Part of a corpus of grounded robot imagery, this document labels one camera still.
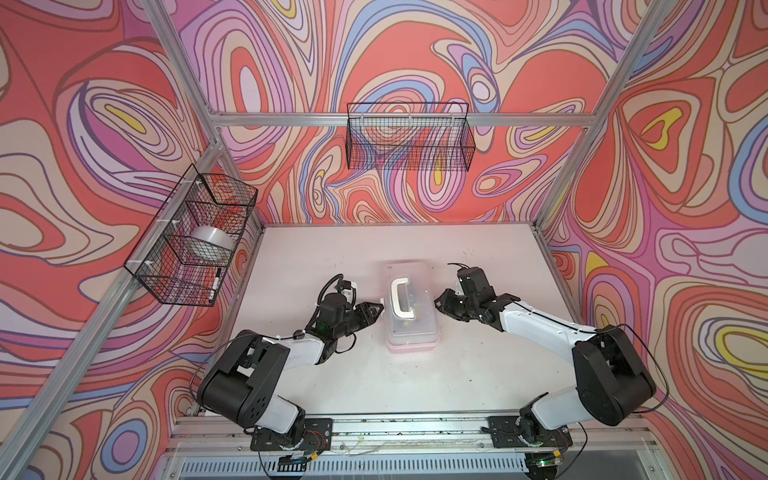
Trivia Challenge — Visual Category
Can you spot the left wall wire basket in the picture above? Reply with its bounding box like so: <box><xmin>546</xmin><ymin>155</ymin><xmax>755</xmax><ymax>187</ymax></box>
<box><xmin>124</xmin><ymin>166</ymin><xmax>258</xmax><ymax>307</ymax></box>

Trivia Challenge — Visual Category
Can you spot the pink plastic tool box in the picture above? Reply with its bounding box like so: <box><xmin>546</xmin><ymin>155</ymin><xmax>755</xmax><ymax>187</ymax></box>
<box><xmin>381</xmin><ymin>261</ymin><xmax>441</xmax><ymax>354</ymax></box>

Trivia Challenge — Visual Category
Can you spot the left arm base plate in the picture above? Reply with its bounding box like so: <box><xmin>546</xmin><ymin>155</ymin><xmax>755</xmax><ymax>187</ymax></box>
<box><xmin>250</xmin><ymin>417</ymin><xmax>334</xmax><ymax>455</ymax></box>

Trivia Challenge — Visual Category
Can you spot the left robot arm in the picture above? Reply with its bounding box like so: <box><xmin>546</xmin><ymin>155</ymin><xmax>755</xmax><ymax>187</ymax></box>
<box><xmin>196</xmin><ymin>292</ymin><xmax>384</xmax><ymax>436</ymax></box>

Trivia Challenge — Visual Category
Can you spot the aluminium front rail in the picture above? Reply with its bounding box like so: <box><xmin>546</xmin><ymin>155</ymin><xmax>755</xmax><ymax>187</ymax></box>
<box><xmin>166</xmin><ymin>410</ymin><xmax>660</xmax><ymax>456</ymax></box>

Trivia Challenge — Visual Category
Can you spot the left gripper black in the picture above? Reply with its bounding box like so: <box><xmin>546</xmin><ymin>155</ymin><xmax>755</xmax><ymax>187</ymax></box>
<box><xmin>331</xmin><ymin>303</ymin><xmax>384</xmax><ymax>343</ymax></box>

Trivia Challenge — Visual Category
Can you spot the back wall wire basket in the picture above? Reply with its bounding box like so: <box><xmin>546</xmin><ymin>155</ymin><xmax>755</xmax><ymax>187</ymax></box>
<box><xmin>345</xmin><ymin>100</ymin><xmax>476</xmax><ymax>172</ymax></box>

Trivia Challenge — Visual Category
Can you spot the wall wire basket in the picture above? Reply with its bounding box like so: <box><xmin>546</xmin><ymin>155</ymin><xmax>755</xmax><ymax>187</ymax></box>
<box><xmin>345</xmin><ymin>100</ymin><xmax>476</xmax><ymax>172</ymax></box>
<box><xmin>124</xmin><ymin>166</ymin><xmax>258</xmax><ymax>307</ymax></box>

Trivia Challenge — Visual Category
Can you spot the silver tape roll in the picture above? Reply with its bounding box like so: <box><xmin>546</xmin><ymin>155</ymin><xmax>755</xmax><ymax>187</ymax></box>
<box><xmin>191</xmin><ymin>225</ymin><xmax>234</xmax><ymax>250</ymax></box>

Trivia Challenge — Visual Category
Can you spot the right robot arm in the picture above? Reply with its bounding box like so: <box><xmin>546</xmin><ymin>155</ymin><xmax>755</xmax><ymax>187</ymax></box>
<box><xmin>434</xmin><ymin>265</ymin><xmax>657</xmax><ymax>446</ymax></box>

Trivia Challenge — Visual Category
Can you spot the marker pen in basket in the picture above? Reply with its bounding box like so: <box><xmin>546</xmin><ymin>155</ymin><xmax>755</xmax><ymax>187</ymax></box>
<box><xmin>208</xmin><ymin>267</ymin><xmax>222</xmax><ymax>304</ymax></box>

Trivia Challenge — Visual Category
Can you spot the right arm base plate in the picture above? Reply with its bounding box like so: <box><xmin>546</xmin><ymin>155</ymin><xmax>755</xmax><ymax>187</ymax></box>
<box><xmin>480</xmin><ymin>416</ymin><xmax>573</xmax><ymax>450</ymax></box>

